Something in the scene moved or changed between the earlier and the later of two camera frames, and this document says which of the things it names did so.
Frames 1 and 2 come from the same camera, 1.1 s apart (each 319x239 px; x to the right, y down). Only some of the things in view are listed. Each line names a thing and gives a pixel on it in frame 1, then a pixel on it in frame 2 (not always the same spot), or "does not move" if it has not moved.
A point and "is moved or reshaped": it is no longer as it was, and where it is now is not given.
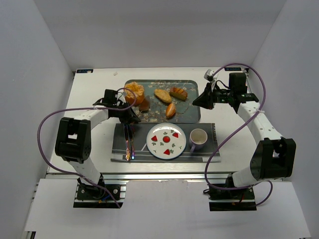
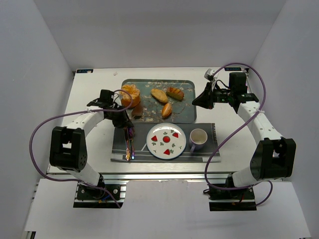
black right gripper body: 209,98 does not move
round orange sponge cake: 129,96 is moved or reshaped
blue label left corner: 84,70 does not move
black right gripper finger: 206,99 does not move
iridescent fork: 133,155 does not move
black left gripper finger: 132,117 -> 126,121
